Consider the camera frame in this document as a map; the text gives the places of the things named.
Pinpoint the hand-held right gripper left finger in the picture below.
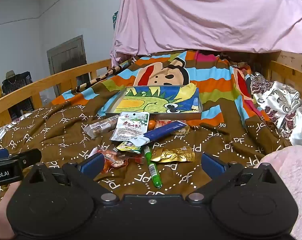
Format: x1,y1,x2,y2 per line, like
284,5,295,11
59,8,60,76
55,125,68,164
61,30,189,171
23,152,119,204

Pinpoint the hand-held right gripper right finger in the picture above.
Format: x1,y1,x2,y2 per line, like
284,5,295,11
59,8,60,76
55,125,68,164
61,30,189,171
187,152,283,203

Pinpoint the orange red clear packet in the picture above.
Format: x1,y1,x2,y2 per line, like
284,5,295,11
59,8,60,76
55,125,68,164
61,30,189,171
98,149,144,174

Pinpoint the clear pastry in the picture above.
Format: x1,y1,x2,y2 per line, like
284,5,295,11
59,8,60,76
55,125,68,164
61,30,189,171
82,116,119,139

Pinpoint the gold foil packet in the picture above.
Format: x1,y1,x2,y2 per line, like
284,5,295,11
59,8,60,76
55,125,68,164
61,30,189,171
150,147,196,163

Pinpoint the yellow green snack packet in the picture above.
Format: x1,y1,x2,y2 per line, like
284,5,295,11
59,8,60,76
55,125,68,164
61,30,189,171
116,141,143,155

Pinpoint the red white cracker packet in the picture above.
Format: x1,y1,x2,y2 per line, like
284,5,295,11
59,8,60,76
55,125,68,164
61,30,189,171
155,119,191,137

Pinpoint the white green snack packet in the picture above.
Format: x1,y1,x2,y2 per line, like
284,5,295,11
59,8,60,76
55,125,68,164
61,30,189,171
110,112,150,141

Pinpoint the green sausage stick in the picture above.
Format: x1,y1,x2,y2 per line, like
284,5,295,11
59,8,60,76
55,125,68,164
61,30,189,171
144,145,163,188

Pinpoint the blue white long packet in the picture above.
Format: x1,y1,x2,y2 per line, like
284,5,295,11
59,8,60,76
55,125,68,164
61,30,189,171
133,120,187,147

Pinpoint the metal tin with cartoon lining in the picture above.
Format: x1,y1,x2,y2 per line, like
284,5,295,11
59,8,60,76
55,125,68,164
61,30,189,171
99,85,203,121

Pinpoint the person's left forearm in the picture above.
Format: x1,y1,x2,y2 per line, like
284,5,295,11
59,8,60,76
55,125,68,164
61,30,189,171
0,181,21,240

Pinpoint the white floral quilt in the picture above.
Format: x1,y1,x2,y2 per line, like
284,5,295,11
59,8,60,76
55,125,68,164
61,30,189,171
250,72,302,148
0,112,34,148

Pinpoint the brown striped cartoon blanket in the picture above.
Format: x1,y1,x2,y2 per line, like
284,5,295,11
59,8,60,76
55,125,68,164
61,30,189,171
0,49,293,207

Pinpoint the black plastic crate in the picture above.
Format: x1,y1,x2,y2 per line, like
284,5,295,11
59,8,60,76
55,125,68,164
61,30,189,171
1,71,35,121

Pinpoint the tan hat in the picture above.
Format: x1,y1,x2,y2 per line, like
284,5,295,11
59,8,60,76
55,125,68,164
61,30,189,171
4,70,17,86

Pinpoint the person's pink fleece clothing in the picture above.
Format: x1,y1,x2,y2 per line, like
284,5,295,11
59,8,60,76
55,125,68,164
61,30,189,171
253,145,302,240

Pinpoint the brown black striped cloth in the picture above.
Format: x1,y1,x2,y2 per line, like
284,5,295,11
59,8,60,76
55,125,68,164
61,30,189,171
75,56,138,93

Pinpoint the grey door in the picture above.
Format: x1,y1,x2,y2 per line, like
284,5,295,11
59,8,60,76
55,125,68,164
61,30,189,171
46,35,88,97

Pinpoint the pink hanging sheet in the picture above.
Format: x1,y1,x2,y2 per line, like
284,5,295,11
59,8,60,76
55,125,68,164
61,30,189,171
110,0,302,67

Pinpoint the wooden bed rail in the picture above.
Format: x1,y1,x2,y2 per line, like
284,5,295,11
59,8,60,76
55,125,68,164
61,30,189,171
252,51,302,86
0,58,113,133

